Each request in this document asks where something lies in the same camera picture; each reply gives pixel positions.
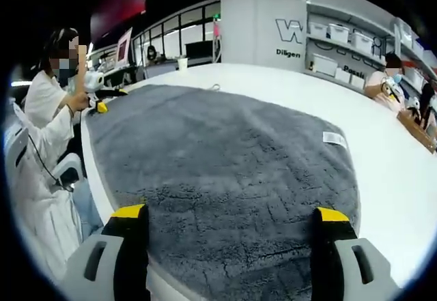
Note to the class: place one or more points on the red hanging panel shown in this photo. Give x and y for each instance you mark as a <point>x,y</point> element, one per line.
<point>119,0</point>

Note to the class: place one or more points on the black monitor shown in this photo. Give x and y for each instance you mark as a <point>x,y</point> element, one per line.
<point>199,52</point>

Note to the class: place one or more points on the grey worn device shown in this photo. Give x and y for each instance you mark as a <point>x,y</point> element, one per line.
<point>68,168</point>

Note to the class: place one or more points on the wooden tray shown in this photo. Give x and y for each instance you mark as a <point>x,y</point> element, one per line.
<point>418,132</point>

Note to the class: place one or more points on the white lettered pillar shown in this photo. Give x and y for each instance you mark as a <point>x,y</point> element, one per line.
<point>249,28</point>

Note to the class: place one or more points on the pink hanging item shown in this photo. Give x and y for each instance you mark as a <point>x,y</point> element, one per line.
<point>217,31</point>

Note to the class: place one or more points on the white chair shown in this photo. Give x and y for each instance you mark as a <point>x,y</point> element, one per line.
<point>15,154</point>

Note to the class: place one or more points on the grey towel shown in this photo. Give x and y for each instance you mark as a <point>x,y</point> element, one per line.
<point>222,164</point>

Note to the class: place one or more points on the grey shelving unit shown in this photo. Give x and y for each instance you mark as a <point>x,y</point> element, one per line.
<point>341,45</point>

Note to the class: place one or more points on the person's left hand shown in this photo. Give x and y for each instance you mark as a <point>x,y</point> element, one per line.
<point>79,102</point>

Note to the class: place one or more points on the white paper cup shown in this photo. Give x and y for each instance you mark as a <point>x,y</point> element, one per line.
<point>182,63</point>

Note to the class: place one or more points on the pink framed screen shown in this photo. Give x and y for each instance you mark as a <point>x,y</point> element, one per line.
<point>123,46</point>

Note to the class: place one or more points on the row of white storage boxes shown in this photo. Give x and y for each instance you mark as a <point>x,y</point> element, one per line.
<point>338,31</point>

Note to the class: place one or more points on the person's head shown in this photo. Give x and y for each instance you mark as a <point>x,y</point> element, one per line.
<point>56,40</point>

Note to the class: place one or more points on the grey office desk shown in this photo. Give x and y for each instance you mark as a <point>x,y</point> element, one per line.
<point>164,69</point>

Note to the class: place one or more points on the person's white-clothed torso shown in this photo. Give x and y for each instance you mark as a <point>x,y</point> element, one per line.
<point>41,89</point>

